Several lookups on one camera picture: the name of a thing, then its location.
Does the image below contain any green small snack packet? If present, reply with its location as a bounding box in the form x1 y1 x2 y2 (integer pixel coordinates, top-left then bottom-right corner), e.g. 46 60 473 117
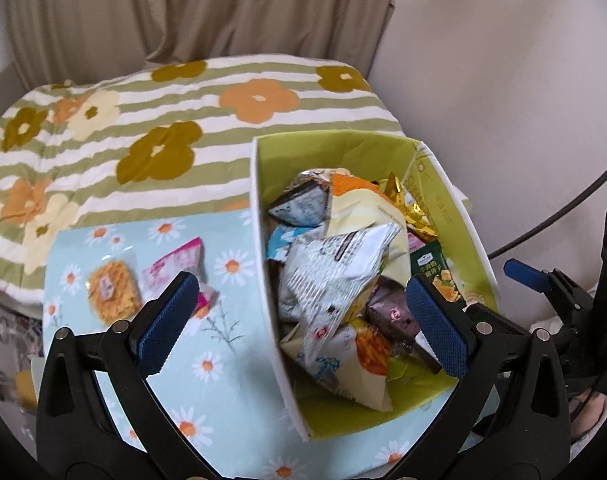
410 240 463 302

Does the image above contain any silver snack bag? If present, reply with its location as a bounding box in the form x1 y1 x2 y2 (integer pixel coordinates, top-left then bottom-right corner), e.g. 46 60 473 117
277 222 401 324

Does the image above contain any orange white chips bag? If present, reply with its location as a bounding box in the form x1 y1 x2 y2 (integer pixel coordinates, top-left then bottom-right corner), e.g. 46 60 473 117
279 318 392 412

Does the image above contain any purple brown snack bag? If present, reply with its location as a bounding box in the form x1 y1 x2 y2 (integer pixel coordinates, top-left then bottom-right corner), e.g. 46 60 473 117
364 276 442 374

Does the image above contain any person right hand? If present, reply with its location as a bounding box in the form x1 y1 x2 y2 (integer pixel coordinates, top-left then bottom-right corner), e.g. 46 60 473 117
569 389 607 440

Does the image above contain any beige curtain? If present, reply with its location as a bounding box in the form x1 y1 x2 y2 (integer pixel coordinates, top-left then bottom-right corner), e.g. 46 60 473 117
4 0 392 88

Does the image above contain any light blue snack bag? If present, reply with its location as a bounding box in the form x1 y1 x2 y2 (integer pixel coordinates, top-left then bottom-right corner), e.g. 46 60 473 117
266 224 311 263

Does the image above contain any pink snack packet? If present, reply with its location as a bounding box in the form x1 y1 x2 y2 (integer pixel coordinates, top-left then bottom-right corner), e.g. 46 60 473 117
140 237 218 320

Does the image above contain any gold yellow snack bag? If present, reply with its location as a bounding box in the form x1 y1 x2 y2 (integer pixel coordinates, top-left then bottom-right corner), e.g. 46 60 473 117
384 172 438 243

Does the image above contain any green cardboard box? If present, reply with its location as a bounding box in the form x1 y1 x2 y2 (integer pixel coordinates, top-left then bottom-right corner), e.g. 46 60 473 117
250 130 497 442

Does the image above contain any round waffle cookie packet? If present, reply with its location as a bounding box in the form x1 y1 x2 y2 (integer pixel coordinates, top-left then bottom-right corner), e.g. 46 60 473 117
87 259 143 325

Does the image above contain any light blue daisy tablecloth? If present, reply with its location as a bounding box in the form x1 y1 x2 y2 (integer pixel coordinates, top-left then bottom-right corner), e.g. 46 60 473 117
43 209 454 479

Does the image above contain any floral striped green blanket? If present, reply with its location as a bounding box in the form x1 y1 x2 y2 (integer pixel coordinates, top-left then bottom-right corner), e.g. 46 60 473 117
0 55 401 304

